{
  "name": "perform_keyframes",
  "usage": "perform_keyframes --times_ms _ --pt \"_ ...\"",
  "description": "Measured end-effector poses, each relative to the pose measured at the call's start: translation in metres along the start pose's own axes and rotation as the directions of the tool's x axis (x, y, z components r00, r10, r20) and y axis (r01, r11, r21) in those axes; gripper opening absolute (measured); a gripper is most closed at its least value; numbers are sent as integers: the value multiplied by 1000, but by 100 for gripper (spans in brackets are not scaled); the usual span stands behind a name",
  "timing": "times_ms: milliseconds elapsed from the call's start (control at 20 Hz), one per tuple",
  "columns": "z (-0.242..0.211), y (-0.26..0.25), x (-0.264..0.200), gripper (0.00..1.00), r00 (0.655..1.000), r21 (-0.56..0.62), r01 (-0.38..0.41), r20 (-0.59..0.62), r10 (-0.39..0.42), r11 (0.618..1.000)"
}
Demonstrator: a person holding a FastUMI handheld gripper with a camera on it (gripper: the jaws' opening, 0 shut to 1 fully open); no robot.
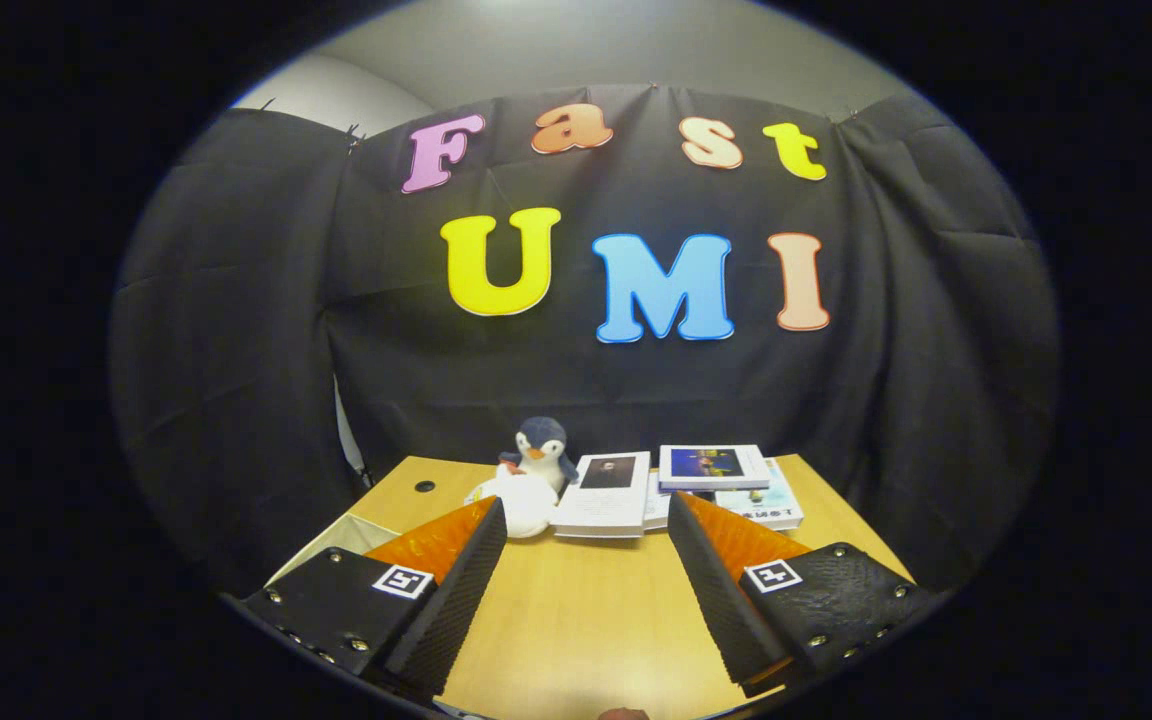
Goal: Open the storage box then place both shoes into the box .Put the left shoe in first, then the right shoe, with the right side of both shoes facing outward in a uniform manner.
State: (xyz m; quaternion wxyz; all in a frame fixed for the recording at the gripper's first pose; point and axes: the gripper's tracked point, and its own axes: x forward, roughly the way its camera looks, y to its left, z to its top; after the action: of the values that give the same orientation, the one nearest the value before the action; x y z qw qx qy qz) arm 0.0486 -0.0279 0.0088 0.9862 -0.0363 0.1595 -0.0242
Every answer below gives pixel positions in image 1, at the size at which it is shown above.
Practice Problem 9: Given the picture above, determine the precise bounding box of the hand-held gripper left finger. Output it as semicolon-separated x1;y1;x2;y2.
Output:
241;495;509;701

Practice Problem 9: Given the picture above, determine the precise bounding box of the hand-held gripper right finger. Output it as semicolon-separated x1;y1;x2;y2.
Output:
666;492;935;699

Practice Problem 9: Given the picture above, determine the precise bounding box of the beige fabric storage box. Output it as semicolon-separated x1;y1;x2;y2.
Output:
266;512;403;586

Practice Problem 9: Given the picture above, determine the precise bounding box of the pale teal cover book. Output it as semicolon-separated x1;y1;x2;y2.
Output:
714;485;805;531

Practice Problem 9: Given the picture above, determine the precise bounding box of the plain white book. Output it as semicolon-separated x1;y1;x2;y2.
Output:
644;470;677;531

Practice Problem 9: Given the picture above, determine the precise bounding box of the white round plush toy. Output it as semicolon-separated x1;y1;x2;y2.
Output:
466;465;559;539

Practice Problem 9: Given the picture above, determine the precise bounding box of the white book with blue picture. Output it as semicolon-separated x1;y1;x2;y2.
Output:
658;444;771;491

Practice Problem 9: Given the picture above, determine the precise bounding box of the white book with portrait cover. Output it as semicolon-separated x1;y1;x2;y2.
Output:
551;451;652;539

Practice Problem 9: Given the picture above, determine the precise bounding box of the grey penguin plush toy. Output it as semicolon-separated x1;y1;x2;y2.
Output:
498;416;579;496

